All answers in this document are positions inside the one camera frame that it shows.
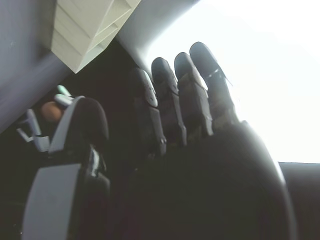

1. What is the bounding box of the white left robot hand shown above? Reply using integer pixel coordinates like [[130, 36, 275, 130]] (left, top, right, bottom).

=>
[[21, 41, 299, 240]]

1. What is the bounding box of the brown egg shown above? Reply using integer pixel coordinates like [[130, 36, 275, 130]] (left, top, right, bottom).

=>
[[40, 100, 63, 124]]

